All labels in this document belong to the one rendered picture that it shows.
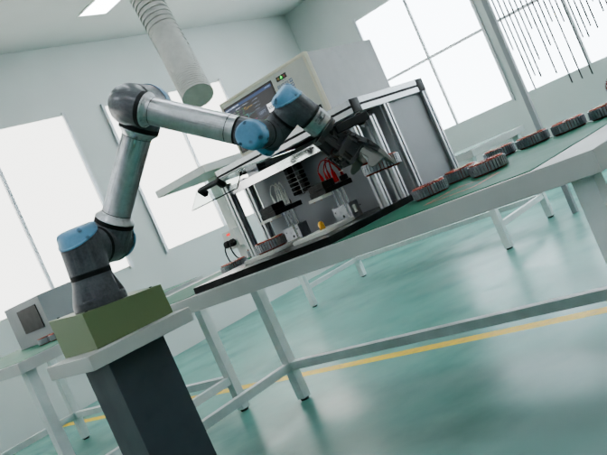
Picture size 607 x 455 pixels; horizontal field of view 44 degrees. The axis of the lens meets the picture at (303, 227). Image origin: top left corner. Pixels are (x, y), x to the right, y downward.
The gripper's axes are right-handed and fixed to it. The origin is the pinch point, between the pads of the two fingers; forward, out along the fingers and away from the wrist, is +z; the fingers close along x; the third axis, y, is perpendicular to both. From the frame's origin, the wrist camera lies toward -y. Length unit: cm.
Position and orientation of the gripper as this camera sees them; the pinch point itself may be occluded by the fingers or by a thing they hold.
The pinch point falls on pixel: (382, 164)
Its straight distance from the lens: 211.6
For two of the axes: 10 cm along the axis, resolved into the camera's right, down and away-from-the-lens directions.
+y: -4.9, 8.1, -3.1
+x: 3.9, -1.1, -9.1
